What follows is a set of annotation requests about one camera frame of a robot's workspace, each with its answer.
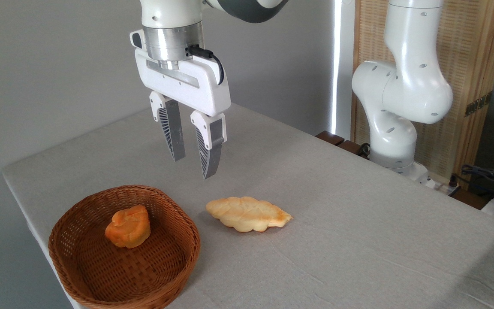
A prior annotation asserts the white power strip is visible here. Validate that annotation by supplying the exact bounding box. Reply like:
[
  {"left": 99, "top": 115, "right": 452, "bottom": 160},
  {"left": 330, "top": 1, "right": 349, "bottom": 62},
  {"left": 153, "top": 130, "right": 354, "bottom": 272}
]
[{"left": 426, "top": 174, "right": 462, "bottom": 197}]

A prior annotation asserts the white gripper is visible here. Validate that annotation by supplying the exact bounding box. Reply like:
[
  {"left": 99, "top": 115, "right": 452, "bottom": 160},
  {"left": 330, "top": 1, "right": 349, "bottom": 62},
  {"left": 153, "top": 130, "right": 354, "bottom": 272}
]
[{"left": 134, "top": 48, "right": 232, "bottom": 180}]

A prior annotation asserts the orange round bread roll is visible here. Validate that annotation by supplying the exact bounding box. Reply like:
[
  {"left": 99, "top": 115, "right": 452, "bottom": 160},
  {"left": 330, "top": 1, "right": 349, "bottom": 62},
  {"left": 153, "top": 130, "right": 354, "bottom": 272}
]
[{"left": 105, "top": 205, "right": 151, "bottom": 249}]

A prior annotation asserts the dark brown wooden block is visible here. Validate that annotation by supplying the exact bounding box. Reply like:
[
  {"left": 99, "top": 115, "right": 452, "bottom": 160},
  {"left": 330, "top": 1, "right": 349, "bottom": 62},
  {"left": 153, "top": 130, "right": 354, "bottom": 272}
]
[
  {"left": 315, "top": 130, "right": 346, "bottom": 147},
  {"left": 337, "top": 139, "right": 370, "bottom": 160}
]

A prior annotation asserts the brass screen hinge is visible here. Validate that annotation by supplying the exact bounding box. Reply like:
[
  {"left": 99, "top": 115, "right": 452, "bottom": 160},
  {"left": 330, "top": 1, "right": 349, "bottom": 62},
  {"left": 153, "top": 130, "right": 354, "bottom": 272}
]
[{"left": 464, "top": 91, "right": 493, "bottom": 118}]

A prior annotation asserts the grey tablecloth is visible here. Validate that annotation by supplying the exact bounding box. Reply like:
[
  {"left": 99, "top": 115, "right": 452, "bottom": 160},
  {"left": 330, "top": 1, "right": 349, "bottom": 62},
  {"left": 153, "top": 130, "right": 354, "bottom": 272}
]
[{"left": 2, "top": 103, "right": 494, "bottom": 309}]

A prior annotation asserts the black cable bundle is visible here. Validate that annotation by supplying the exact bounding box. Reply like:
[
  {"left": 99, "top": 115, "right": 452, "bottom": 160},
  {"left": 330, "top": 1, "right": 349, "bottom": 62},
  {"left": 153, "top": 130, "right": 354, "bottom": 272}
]
[{"left": 461, "top": 164, "right": 494, "bottom": 203}]

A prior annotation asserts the bamboo folding screen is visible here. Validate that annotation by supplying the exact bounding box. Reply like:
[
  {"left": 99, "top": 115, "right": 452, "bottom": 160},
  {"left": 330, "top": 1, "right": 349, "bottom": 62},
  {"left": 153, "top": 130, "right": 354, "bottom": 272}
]
[{"left": 352, "top": 0, "right": 494, "bottom": 190}]

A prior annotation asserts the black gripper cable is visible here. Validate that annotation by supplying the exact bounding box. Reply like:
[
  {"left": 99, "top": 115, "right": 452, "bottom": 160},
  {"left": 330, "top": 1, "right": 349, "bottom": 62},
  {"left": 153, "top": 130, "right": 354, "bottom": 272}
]
[{"left": 186, "top": 45, "right": 226, "bottom": 85}]

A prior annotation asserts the brown wicker basket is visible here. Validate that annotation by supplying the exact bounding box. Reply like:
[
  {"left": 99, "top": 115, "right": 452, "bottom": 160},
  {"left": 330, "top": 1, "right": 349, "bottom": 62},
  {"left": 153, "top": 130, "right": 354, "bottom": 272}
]
[{"left": 48, "top": 185, "right": 201, "bottom": 309}]

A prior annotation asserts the pale braided bread loaf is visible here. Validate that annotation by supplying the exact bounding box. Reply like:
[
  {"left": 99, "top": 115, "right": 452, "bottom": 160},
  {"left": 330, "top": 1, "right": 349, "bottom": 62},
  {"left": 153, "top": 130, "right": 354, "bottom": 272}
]
[{"left": 205, "top": 196, "right": 293, "bottom": 233}]

